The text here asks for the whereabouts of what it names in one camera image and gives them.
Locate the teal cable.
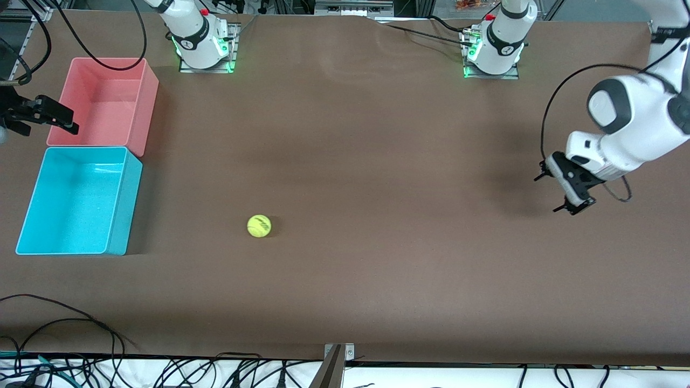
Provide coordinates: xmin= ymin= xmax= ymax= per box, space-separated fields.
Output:
xmin=0 ymin=350 xmax=72 ymax=379

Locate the grey metal bar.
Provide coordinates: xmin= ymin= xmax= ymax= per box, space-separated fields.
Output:
xmin=308 ymin=345 xmax=346 ymax=388

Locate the grey power strip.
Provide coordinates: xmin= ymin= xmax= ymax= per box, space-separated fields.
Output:
xmin=314 ymin=0 xmax=395 ymax=17

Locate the silver mounting plate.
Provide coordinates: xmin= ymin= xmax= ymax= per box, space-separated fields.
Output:
xmin=323 ymin=343 xmax=356 ymax=362

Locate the yellow-green tennis ball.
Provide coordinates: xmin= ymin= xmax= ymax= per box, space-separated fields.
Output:
xmin=247 ymin=214 xmax=272 ymax=238

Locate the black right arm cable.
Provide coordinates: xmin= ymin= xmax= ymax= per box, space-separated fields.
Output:
xmin=54 ymin=0 xmax=148 ymax=71

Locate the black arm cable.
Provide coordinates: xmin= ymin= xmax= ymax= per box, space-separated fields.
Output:
xmin=541 ymin=30 xmax=690 ymax=203
xmin=54 ymin=0 xmax=148 ymax=71

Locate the blue plastic bin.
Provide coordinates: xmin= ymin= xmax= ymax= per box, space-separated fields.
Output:
xmin=15 ymin=146 xmax=144 ymax=257

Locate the aluminium frame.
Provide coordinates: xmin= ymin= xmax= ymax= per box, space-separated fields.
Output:
xmin=0 ymin=0 xmax=56 ymax=23

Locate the pink plastic bin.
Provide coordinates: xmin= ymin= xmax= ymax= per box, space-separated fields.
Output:
xmin=46 ymin=57 xmax=160 ymax=158

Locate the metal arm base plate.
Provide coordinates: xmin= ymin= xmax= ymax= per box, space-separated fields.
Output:
xmin=178 ymin=22 xmax=241 ymax=74
xmin=461 ymin=27 xmax=521 ymax=80

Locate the thin grey cable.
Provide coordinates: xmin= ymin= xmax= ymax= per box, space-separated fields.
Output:
xmin=235 ymin=13 xmax=260 ymax=36

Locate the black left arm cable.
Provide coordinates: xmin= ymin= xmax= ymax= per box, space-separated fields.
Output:
xmin=541 ymin=30 xmax=690 ymax=203

